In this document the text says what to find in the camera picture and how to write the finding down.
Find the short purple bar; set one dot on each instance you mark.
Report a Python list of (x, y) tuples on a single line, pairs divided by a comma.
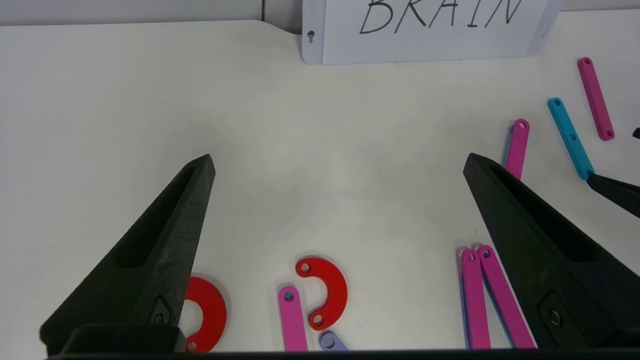
[(332, 342)]

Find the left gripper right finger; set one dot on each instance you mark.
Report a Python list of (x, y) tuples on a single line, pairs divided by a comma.
[(565, 290)]

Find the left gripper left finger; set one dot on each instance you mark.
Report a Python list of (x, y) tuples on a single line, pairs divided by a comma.
[(150, 280)]

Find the white BRAIN sign card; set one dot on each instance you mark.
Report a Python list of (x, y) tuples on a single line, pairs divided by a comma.
[(425, 45)]

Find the long pink bar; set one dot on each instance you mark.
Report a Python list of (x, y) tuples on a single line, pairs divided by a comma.
[(595, 97), (292, 325), (517, 150), (505, 300), (475, 305)]

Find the red arc piece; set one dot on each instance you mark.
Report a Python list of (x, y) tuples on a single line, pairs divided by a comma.
[(336, 290), (212, 310)]

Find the blue three-hole bar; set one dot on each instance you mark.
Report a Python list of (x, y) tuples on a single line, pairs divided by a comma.
[(571, 137)]

